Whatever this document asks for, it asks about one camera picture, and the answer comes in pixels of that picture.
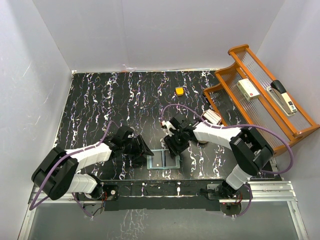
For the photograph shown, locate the purple cable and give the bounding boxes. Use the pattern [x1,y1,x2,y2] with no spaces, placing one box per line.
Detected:
[28,120,121,211]
[159,104,294,218]

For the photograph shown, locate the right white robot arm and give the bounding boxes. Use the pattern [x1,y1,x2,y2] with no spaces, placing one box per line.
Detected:
[160,116,274,199]

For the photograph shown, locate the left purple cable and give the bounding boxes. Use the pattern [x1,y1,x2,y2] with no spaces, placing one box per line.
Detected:
[28,120,121,211]

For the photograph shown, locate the white staple box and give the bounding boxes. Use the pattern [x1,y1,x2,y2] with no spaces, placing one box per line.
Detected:
[236,78,260,101]

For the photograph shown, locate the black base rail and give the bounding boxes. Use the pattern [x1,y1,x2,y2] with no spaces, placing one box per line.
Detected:
[76,179,252,214]

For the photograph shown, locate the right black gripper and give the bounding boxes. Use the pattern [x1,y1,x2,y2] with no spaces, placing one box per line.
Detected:
[164,130,190,158]

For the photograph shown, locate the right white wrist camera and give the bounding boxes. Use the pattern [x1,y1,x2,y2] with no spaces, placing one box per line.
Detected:
[160,121,176,137]

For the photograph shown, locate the yellow small block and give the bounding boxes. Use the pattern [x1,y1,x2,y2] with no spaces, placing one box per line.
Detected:
[175,87,185,96]

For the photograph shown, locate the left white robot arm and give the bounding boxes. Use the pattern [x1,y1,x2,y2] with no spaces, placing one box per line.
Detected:
[31,125,154,201]

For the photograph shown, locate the wooden tiered shelf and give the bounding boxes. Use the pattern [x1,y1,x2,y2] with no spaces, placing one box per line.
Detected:
[203,44,320,147]

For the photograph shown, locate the green card holder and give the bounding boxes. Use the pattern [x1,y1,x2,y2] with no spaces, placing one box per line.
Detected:
[146,149,181,170]

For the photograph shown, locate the black beige stapler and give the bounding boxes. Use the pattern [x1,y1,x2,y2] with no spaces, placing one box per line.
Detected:
[266,79,298,117]

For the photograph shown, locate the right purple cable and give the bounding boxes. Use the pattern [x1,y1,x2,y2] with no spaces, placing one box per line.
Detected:
[159,104,294,218]

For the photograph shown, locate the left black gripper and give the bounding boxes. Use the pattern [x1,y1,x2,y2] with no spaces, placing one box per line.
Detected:
[121,135,153,163]

